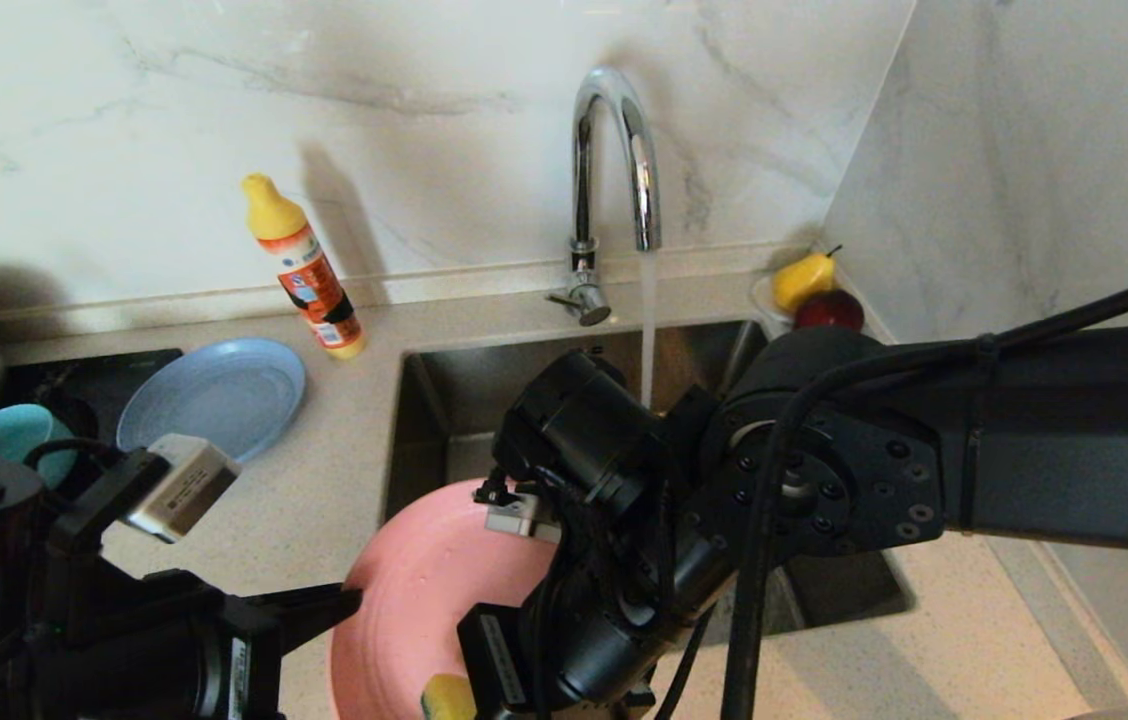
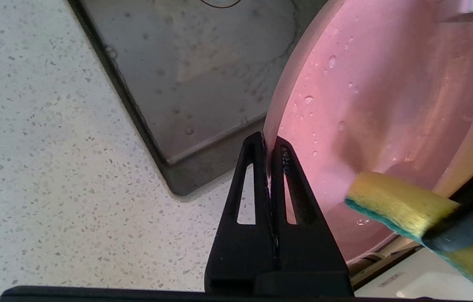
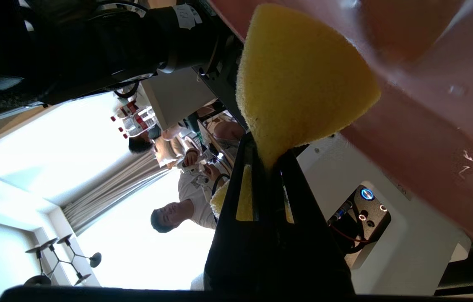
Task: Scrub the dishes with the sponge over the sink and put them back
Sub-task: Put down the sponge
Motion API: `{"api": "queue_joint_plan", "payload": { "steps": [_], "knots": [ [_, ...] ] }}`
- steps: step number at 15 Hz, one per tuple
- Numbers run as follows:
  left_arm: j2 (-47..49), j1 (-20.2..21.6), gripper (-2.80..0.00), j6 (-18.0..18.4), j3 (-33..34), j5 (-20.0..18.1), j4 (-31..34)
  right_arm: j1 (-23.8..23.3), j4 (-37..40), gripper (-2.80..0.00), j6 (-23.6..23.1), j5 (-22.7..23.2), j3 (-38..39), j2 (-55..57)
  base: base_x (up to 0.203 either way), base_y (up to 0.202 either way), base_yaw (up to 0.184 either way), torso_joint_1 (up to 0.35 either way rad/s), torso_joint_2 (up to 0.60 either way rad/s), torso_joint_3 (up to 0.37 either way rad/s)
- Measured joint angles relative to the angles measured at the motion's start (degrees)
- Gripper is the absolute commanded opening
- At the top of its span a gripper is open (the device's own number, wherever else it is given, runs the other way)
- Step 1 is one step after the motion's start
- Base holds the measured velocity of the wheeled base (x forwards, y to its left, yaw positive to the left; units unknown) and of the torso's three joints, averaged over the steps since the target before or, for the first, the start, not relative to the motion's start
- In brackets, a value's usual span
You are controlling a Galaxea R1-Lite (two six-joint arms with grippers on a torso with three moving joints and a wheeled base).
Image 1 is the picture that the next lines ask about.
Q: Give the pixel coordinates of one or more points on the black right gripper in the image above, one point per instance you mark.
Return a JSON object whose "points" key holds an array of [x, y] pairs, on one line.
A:
{"points": [[584, 640]]}

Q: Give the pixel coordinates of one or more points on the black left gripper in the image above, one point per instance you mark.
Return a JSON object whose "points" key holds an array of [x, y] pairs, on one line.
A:
{"points": [[214, 660]]}

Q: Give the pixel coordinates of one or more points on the large salmon pink plate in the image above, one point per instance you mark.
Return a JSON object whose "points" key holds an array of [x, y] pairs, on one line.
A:
{"points": [[424, 590]]}

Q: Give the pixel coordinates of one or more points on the yellow fish-shaped sponge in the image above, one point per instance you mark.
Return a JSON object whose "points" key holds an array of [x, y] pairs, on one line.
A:
{"points": [[446, 698]]}

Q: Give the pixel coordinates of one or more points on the blue plate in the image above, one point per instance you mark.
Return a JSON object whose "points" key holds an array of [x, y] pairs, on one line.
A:
{"points": [[214, 395]]}

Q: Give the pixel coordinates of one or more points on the orange yellow-capped detergent bottle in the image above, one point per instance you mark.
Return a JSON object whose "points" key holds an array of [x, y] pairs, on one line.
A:
{"points": [[309, 275]]}

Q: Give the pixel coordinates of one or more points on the teal bowl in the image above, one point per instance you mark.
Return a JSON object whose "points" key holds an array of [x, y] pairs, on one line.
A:
{"points": [[9, 430]]}

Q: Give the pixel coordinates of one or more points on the chrome gooseneck faucet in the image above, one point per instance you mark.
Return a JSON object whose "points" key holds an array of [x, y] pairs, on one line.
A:
{"points": [[581, 190]]}

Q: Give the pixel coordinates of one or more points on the stainless steel sink basin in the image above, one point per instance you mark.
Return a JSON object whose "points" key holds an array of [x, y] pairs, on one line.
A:
{"points": [[444, 400]]}

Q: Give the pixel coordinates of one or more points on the black induction cooktop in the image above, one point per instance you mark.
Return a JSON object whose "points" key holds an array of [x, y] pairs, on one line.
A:
{"points": [[94, 365]]}

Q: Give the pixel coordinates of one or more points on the small white fruit dish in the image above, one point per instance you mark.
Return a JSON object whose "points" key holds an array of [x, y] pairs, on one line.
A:
{"points": [[764, 300]]}

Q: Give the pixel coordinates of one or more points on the dark red apple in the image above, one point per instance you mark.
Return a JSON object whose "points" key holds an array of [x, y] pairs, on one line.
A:
{"points": [[829, 312]]}

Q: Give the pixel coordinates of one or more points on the yellow pear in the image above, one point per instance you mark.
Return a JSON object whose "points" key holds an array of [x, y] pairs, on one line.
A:
{"points": [[802, 282]]}

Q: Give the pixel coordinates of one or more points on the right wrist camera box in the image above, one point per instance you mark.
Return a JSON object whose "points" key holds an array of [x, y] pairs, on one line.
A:
{"points": [[519, 515]]}

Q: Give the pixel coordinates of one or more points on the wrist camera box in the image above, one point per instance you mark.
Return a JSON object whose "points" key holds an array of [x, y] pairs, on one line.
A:
{"points": [[184, 490], [519, 515]]}

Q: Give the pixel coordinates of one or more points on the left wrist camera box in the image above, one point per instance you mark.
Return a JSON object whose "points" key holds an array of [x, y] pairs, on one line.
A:
{"points": [[184, 490]]}

